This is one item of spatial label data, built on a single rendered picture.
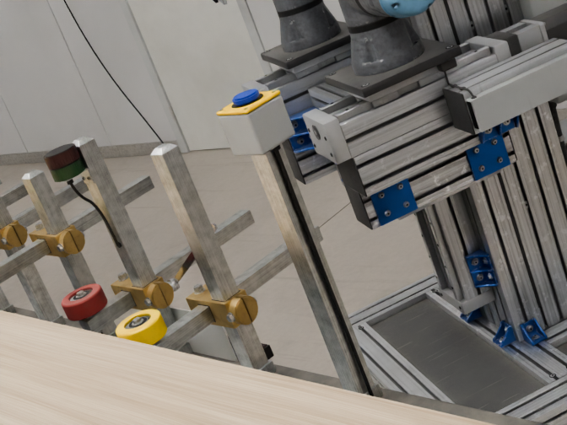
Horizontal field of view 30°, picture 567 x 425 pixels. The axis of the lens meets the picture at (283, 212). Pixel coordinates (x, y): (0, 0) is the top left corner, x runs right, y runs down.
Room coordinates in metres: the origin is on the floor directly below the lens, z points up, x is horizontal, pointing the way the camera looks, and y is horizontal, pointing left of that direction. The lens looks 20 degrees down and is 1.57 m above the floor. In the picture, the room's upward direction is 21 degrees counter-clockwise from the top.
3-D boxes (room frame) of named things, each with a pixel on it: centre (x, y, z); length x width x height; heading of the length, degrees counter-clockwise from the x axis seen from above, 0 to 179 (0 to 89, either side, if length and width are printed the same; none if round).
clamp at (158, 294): (1.90, 0.31, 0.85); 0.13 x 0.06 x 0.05; 36
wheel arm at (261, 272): (1.74, 0.13, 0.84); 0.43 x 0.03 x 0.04; 126
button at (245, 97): (1.47, -0.01, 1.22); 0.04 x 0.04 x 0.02
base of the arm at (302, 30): (2.60, -0.22, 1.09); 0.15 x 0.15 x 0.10
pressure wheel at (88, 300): (1.85, 0.41, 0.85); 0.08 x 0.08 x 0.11
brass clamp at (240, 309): (1.70, 0.16, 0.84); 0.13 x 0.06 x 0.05; 36
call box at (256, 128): (1.47, -0.01, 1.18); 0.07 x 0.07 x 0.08; 36
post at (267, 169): (1.47, -0.01, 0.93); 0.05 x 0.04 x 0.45; 36
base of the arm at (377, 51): (2.12, -0.32, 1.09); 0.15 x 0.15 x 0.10
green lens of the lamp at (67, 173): (1.85, 0.33, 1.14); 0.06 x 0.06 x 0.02
